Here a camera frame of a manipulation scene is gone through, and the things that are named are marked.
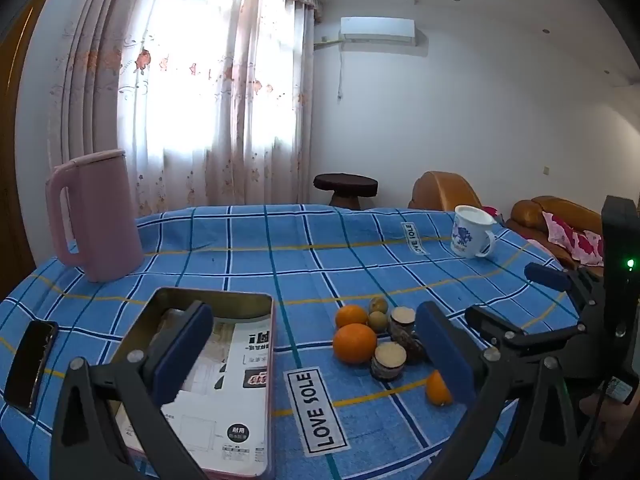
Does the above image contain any brown leather sofa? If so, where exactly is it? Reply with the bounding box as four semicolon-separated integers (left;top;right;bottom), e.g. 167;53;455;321
505;196;606;276

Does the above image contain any dark round wooden stool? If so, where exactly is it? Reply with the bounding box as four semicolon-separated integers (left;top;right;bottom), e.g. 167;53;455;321
313;173;379;209

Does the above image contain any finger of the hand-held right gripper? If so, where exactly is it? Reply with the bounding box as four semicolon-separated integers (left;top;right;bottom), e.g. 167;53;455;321
524;261;604;311
465;305;587;357

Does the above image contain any brown wooden door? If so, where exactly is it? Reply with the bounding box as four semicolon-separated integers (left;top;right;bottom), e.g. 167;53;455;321
0;0;56;301

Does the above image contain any large orange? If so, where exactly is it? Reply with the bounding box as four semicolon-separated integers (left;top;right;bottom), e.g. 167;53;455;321
332;323;378;365

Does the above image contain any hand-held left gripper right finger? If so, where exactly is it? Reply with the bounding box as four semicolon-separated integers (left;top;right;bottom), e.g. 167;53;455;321
415;301;583;480

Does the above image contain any blue plaid tablecloth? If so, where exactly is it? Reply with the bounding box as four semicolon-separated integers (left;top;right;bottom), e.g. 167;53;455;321
0;204;596;480

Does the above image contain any pink floral pillow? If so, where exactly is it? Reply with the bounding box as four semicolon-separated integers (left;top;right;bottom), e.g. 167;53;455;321
542;211;606;266

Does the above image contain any pink metal tin box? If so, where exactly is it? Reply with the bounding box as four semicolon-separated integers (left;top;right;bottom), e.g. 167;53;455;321
107;287;277;478

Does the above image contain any white blue-print enamel cup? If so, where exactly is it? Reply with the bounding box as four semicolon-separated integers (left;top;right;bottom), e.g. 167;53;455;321
450;205;498;260

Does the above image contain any purple sweet potato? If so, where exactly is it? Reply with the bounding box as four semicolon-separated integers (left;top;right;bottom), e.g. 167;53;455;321
390;329;427;365

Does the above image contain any white wall air conditioner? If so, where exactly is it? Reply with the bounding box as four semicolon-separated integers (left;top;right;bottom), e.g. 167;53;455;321
339;16;417;45

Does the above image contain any brown leather armchair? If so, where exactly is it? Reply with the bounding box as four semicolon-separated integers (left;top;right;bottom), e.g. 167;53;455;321
408;171;483;211

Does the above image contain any black smartphone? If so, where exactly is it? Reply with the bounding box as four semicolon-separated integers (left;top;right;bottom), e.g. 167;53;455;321
2;320;60;415

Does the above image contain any sheer floral curtain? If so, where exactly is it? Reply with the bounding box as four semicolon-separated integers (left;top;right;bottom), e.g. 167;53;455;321
47;0;321;216

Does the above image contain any printed paper sheet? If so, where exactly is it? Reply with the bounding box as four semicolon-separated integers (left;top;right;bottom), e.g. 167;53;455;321
125;310;273;476

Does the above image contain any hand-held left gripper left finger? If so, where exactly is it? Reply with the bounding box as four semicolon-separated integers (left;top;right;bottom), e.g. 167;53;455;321
50;301;215;480

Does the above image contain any pink electric kettle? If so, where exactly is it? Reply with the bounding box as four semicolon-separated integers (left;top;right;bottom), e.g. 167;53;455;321
45;149;146;283

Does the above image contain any small orange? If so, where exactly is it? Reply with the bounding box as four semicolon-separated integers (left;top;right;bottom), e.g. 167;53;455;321
425;370;453;407
335;305;369;330

